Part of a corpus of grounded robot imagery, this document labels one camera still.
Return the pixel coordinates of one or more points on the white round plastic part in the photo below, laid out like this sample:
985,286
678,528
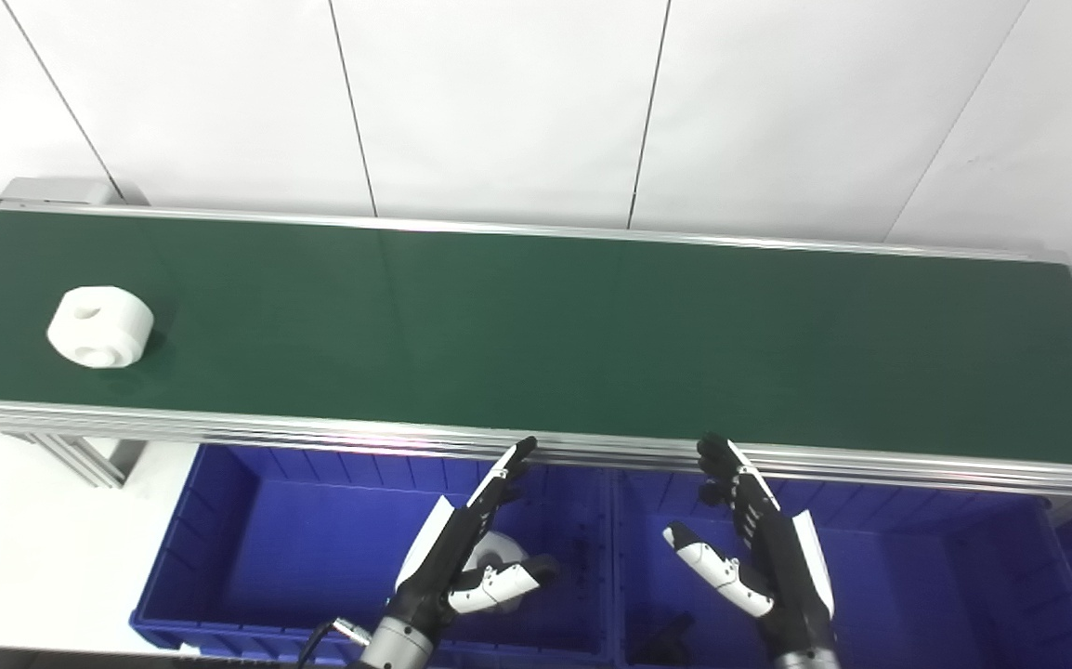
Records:
101,327

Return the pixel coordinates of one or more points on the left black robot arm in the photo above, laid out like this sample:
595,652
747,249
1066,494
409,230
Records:
397,646

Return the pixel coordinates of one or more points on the green conveyor belt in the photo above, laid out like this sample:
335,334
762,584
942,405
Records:
536,334

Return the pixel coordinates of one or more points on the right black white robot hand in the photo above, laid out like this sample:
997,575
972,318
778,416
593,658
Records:
782,567

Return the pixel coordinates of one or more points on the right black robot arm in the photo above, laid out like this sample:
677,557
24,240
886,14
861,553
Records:
807,661

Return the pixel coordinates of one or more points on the aluminium conveyor support leg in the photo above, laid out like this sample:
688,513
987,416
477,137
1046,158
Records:
81,455

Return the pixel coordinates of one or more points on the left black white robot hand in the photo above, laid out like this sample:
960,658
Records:
452,553

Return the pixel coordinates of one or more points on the white octagonal plastic part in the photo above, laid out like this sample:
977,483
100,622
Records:
503,550

